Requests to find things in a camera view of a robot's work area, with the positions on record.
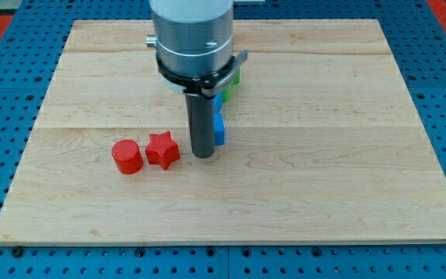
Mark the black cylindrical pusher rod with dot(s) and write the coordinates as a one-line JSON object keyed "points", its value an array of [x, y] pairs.
{"points": [[200, 116]]}

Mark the blue cube block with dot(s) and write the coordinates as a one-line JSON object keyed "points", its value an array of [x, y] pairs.
{"points": [[219, 129]]}

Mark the blue block behind rod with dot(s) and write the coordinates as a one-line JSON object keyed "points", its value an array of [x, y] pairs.
{"points": [[218, 102]]}

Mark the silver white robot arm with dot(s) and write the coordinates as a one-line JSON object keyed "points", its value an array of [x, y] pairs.
{"points": [[194, 43]]}

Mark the red star block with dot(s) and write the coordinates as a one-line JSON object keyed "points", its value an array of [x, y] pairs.
{"points": [[162, 150]]}

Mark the green block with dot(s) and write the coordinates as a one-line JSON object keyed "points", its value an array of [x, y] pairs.
{"points": [[227, 92]]}

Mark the red cylinder block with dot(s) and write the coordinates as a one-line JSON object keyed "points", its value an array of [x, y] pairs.
{"points": [[127, 157]]}

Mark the wooden board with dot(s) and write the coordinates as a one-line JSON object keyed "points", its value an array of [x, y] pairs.
{"points": [[323, 146]]}

